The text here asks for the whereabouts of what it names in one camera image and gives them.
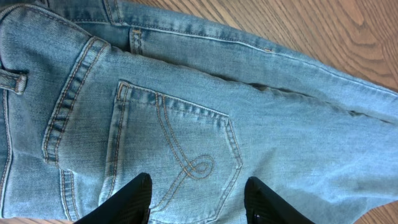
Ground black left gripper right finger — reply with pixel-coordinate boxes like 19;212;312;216
244;177;314;224

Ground light blue denim jeans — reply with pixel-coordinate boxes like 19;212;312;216
1;1;397;223

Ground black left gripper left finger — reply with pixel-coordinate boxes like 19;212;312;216
75;172;152;224

